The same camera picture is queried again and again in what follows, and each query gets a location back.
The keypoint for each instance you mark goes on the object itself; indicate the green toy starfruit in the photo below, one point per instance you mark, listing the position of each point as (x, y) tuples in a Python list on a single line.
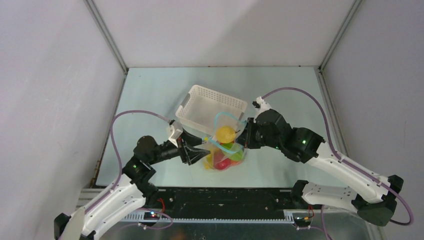
[(233, 151)]

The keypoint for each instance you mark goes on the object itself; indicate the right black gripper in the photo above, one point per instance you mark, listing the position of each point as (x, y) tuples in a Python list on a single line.
[(248, 134)]

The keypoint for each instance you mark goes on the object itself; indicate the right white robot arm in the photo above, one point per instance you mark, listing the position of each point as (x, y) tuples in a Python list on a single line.
[(372, 196)]

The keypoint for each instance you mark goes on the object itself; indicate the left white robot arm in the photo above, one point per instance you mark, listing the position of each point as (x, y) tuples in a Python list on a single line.
[(131, 190)]

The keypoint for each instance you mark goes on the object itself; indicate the large red toy apple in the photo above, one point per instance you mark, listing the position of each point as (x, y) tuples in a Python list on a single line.
[(221, 162)]

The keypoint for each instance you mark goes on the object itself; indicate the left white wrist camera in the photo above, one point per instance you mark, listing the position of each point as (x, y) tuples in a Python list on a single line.
[(174, 131)]

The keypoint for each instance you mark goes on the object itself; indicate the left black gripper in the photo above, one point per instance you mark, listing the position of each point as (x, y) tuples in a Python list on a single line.
[(187, 154)]

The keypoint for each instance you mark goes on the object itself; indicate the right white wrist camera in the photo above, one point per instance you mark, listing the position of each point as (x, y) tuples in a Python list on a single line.
[(260, 106)]

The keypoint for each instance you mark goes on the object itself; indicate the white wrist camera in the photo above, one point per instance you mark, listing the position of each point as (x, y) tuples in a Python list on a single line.
[(260, 106), (174, 131)]

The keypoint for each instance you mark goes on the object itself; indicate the white perforated plastic basket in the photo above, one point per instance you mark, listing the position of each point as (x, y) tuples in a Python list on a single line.
[(204, 110)]

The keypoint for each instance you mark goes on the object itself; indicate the yellow toy banana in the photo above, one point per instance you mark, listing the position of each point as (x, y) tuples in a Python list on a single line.
[(211, 160)]

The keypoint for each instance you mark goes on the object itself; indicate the yellow toy lemon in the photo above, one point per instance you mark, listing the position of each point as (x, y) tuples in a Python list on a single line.
[(225, 134)]

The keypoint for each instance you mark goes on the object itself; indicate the clear zip top bag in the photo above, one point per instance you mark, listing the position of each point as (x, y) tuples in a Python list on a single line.
[(222, 119)]

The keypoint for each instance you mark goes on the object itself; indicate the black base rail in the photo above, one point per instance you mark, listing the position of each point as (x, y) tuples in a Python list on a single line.
[(225, 203)]

